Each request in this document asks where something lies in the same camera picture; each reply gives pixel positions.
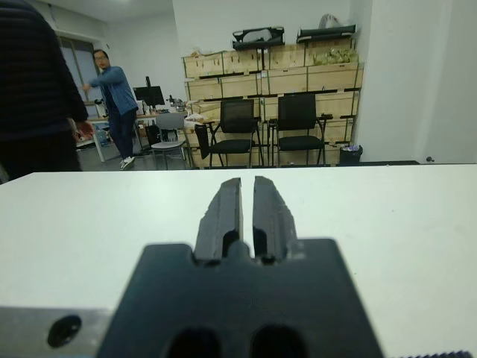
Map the person in blue jacket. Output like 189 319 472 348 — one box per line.
80 48 139 171

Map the hand of dark-sweater person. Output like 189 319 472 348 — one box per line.
73 119 95 141

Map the black desk instrument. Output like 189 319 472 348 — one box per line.
166 95 187 113

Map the white office desk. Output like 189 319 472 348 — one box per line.
76 111 159 163

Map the black floor bag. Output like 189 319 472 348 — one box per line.
145 125 162 147

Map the person in dark sweater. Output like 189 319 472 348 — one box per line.
0 0 94 184

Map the blue water jug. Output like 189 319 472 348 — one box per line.
95 125 113 147

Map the grey plastic chair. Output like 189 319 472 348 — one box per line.
150 112 188 170

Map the black mesh chair with tablet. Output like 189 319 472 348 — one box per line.
195 98 266 169

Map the translucent plastic bag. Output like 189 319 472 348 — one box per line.
318 13 344 29

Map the black computer monitor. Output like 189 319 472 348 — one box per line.
133 85 165 107

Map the black trash bin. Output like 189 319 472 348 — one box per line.
338 144 364 166

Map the bag of green items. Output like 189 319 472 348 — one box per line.
312 48 359 65

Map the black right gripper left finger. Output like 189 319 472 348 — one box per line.
193 178 247 266

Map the wooden shipping crate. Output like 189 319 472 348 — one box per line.
219 73 264 98
323 117 355 166
260 69 309 95
181 53 224 80
315 89 361 119
186 99 224 126
304 39 361 67
222 50 270 75
306 62 364 92
267 44 307 71
185 77 224 101

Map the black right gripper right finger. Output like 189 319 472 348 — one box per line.
252 175 300 264

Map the black folded cot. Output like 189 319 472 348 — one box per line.
296 24 358 45
232 25 286 51

